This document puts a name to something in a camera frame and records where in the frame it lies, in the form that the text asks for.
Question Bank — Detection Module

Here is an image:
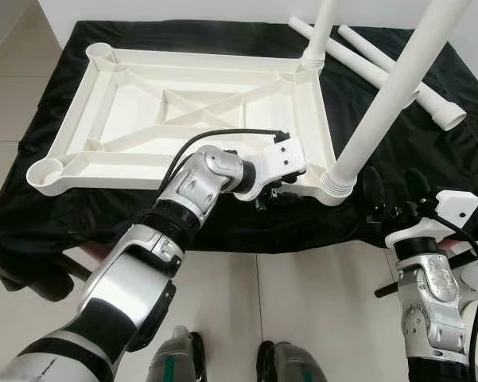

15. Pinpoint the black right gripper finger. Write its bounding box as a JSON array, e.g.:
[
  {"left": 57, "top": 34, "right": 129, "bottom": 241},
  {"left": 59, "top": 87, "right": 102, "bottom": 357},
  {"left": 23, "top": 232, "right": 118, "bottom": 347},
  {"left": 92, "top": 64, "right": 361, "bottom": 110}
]
[
  {"left": 406, "top": 169, "right": 432, "bottom": 212},
  {"left": 366, "top": 166, "right": 387, "bottom": 216}
]

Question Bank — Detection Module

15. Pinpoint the white plastic children table top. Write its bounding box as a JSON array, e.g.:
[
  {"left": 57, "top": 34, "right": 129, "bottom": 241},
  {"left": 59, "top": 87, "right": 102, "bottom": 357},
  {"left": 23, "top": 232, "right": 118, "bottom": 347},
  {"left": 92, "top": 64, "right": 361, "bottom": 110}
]
[{"left": 25, "top": 41, "right": 357, "bottom": 208}]

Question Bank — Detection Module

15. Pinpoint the black cloth table cover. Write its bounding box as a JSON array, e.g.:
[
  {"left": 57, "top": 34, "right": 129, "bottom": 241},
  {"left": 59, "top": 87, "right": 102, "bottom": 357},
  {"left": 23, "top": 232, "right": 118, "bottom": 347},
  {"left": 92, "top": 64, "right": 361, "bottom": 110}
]
[{"left": 0, "top": 20, "right": 478, "bottom": 299}]

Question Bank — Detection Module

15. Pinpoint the black metal table leg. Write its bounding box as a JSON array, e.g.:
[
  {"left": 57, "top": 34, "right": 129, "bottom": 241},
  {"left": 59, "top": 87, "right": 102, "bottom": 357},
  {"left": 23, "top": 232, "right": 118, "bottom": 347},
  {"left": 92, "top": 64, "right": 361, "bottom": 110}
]
[
  {"left": 374, "top": 251, "right": 478, "bottom": 299},
  {"left": 60, "top": 255, "right": 92, "bottom": 283}
]

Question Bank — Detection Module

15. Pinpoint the grey left robot leg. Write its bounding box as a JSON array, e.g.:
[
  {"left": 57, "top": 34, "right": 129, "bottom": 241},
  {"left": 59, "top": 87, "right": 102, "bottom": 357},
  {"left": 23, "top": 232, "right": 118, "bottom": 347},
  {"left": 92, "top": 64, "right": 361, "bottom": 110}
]
[{"left": 147, "top": 325, "right": 208, "bottom": 382}]

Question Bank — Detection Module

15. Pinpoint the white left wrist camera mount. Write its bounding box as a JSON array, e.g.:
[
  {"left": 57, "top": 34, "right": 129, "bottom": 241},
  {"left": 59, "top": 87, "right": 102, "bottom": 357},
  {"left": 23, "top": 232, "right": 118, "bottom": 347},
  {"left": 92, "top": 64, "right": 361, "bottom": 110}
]
[{"left": 247, "top": 135, "right": 307, "bottom": 200}]

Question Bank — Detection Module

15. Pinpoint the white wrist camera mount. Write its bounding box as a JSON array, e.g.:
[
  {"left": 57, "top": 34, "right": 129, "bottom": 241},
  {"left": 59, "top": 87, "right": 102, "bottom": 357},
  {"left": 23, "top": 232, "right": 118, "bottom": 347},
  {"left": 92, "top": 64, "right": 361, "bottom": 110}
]
[
  {"left": 247, "top": 135, "right": 307, "bottom": 200},
  {"left": 384, "top": 189, "right": 478, "bottom": 251}
]

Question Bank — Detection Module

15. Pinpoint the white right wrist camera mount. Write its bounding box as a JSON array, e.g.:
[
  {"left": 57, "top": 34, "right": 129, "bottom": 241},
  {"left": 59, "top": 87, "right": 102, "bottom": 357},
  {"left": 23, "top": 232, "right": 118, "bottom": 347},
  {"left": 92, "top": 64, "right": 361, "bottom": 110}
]
[{"left": 384, "top": 189, "right": 478, "bottom": 251}]

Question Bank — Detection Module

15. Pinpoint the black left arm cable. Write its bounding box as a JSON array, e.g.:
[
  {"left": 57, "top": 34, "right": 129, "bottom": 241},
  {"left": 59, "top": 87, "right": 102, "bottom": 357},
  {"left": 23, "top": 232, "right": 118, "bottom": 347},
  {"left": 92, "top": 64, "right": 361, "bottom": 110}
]
[{"left": 161, "top": 127, "right": 291, "bottom": 192}]

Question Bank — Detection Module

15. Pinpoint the pink table frame corner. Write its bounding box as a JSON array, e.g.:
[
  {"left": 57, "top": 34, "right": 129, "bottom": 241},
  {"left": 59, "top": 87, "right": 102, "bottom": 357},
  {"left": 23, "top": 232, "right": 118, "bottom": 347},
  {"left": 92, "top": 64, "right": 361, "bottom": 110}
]
[{"left": 68, "top": 243, "right": 112, "bottom": 263}]

